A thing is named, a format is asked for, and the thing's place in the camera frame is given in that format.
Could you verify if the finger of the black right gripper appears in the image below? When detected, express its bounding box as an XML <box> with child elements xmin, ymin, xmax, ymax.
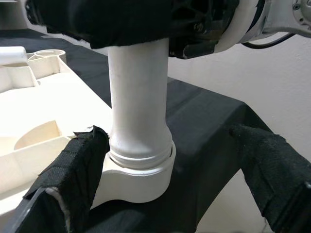
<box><xmin>40</xmin><ymin>0</ymin><xmax>172</xmax><ymax>49</ymax></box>

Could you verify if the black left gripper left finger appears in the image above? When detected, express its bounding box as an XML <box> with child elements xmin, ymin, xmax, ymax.
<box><xmin>7</xmin><ymin>125</ymin><xmax>110</xmax><ymax>233</ymax></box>

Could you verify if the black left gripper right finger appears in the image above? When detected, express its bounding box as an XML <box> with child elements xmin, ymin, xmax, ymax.
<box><xmin>228</xmin><ymin>123</ymin><xmax>311</xmax><ymax>233</ymax></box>

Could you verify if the white children table top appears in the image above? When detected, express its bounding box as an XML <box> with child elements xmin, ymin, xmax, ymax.
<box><xmin>0</xmin><ymin>46</ymin><xmax>176</xmax><ymax>211</ymax></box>

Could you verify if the black table cloth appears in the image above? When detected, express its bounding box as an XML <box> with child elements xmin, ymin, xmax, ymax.
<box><xmin>0</xmin><ymin>28</ymin><xmax>311</xmax><ymax>233</ymax></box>

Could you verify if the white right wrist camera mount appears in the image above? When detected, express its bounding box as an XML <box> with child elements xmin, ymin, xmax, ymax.
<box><xmin>212</xmin><ymin>0</ymin><xmax>264</xmax><ymax>53</ymax></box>

